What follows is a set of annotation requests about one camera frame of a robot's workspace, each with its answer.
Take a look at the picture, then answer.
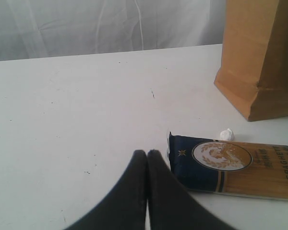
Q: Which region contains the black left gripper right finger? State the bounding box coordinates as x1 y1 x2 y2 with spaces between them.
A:
146 149 214 230

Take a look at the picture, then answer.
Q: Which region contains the white wrapped candy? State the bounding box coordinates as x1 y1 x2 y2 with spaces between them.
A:
219 128 235 141

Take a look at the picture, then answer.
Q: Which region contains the spaghetti packet navy blue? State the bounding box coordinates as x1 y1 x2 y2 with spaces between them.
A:
168 134 288 200

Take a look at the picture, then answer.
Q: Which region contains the white curtain backdrop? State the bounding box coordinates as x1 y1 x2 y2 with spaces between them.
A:
0 0 226 61

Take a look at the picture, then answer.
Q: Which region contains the brown paper bag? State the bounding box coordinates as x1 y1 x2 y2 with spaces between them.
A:
215 0 288 121

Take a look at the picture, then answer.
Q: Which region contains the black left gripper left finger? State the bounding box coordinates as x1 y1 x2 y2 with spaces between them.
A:
67 150 147 230

